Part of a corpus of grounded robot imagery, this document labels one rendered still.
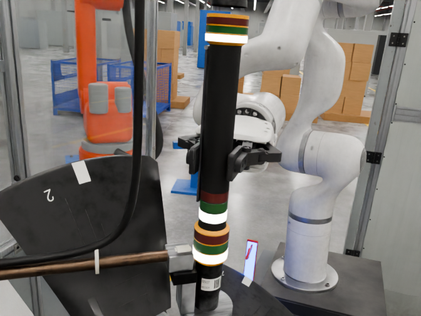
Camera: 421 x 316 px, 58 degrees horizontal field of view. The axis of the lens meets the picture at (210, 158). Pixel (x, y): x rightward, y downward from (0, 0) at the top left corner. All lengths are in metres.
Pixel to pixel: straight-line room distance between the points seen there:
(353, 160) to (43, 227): 0.72
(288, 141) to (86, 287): 0.66
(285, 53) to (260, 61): 0.05
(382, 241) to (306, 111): 1.60
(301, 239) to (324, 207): 0.11
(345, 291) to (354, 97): 7.61
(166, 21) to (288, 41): 10.22
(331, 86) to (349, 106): 7.65
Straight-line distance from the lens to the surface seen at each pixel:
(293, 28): 0.71
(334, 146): 0.98
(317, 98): 0.97
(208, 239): 0.45
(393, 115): 2.24
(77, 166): 0.55
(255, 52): 0.70
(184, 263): 0.46
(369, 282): 1.21
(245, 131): 0.48
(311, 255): 1.09
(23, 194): 0.53
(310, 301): 1.07
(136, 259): 0.46
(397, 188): 2.35
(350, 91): 8.57
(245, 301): 0.73
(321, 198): 1.01
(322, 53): 0.96
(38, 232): 0.52
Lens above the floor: 1.63
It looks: 19 degrees down
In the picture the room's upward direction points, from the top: 4 degrees clockwise
